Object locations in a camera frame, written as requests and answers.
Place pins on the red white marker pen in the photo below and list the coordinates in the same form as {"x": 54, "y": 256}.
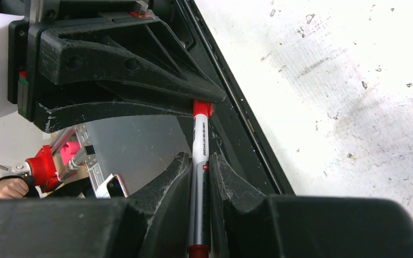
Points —
{"x": 199, "y": 224}

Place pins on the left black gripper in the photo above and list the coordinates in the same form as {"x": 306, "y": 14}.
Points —
{"x": 71, "y": 62}

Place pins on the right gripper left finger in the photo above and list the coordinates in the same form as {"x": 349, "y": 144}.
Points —
{"x": 152, "y": 222}

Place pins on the yellow framed whiteboard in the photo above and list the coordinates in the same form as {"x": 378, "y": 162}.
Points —
{"x": 139, "y": 148}

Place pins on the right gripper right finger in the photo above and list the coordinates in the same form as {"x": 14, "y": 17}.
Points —
{"x": 248, "y": 223}

